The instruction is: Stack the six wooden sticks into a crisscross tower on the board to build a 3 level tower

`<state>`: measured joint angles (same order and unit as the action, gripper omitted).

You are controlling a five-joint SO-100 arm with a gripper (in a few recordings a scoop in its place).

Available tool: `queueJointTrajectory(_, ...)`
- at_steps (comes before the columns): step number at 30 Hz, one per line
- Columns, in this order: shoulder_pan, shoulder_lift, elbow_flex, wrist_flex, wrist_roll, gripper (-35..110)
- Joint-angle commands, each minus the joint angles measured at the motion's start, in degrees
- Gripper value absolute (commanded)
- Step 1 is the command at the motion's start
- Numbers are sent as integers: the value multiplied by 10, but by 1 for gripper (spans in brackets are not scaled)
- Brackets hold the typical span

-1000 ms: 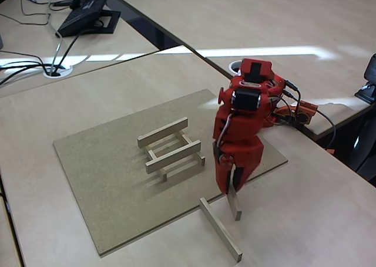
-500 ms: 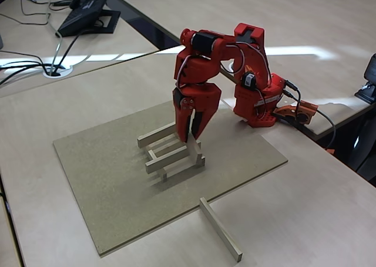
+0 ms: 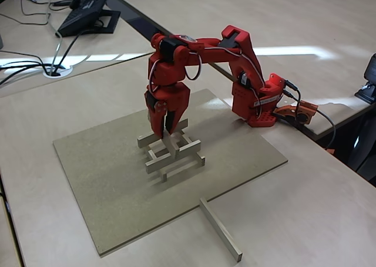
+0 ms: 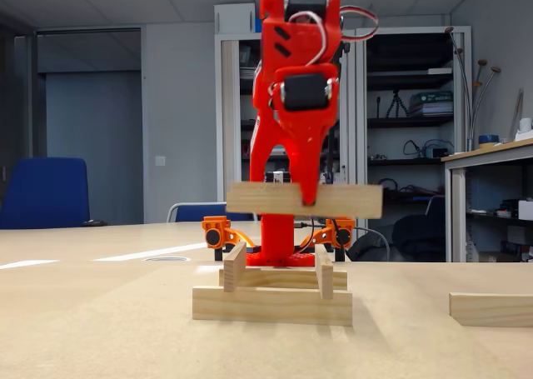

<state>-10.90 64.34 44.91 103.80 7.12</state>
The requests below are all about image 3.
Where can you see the brown MDF board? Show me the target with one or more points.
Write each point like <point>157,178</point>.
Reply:
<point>117,190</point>

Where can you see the black desk phone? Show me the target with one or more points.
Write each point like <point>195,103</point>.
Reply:
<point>82,14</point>

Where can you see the small orange plastic part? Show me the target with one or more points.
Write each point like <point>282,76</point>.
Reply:
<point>330,150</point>

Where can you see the wooden stick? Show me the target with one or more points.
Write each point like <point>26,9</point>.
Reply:
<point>221,229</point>
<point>201,160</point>
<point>164,177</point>
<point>147,141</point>
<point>192,148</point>
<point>171,148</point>

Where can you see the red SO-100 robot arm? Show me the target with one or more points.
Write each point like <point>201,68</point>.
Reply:
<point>243,102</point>

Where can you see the black office chair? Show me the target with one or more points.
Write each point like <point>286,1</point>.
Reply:
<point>365,149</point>

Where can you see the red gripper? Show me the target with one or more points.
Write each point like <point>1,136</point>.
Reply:
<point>175,98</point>

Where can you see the black clamp-mounted stand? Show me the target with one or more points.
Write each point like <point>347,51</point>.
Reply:
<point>370,70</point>

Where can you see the orange table clamp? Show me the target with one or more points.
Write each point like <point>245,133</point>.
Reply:
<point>293,113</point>

